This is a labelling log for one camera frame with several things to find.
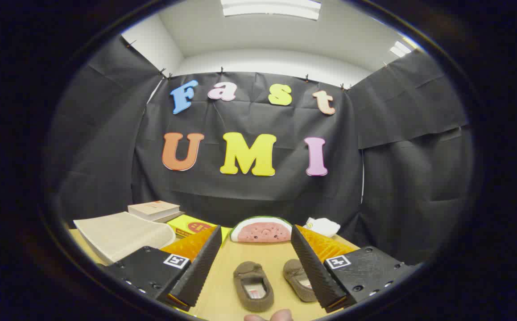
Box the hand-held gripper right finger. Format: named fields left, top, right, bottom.
left=290, top=224, right=419, bottom=313

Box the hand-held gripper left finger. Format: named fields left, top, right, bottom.
left=100, top=225, right=223, bottom=313

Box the brown felt shoe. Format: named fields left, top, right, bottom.
left=283, top=259, right=318, bottom=303
left=233, top=261, right=274, bottom=313

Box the cream fabric storage box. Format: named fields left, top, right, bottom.
left=73, top=212, right=176, bottom=264

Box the yellow book with red circle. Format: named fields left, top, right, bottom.
left=167, top=214, right=232, bottom=241

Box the white plush toy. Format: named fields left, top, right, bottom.
left=304, top=217, right=341, bottom=238

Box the grey-edged book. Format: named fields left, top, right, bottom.
left=153, top=211, right=185, bottom=223

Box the watermelon slice plush toy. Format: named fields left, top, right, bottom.
left=230, top=216, right=293, bottom=243

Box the beige paperback book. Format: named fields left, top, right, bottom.
left=128, top=201, right=181, bottom=220

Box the black backdrop cloth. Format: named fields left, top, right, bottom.
left=44, top=36, right=475, bottom=268

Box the ceiling light panel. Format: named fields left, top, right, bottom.
left=220, top=0, right=322, bottom=21
left=389, top=40, right=413, bottom=58

